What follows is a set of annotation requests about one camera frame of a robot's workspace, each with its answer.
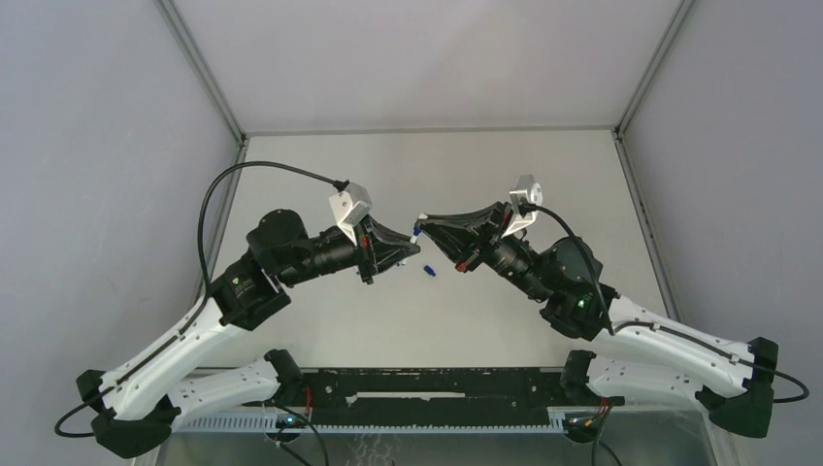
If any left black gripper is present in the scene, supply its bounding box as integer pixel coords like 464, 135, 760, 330
278, 210, 418, 285

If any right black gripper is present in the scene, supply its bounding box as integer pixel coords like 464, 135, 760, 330
413, 206, 547, 306

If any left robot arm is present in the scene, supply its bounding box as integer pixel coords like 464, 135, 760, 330
77, 209, 420, 459

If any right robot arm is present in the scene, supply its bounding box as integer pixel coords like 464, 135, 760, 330
415, 202, 778, 439

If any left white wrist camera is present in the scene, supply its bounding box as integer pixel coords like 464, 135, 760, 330
329, 182, 373, 246

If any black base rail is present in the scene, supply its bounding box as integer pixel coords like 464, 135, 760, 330
288, 367, 602, 429

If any right black camera cable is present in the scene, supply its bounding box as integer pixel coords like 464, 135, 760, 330
520, 202, 811, 405

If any black camera cable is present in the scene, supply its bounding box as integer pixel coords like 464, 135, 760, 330
520, 202, 811, 405
54, 160, 350, 439

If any left black camera cable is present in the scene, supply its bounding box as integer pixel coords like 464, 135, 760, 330
54, 160, 350, 439

